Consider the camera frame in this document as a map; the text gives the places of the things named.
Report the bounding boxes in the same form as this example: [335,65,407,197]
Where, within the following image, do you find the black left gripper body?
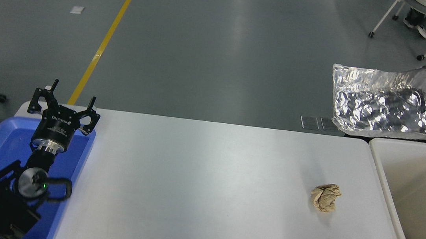
[31,102,81,150]

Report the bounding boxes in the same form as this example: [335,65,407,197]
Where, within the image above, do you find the silver foil plate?
[326,58,426,143]

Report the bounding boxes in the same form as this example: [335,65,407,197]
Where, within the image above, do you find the grey floor plate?
[319,117,341,133]
[300,115,321,132]

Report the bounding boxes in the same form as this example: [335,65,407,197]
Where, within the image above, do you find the blue plastic tray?
[0,115,97,239]

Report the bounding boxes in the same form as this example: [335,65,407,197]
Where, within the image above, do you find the crumpled tan paper ball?
[309,182,343,214]

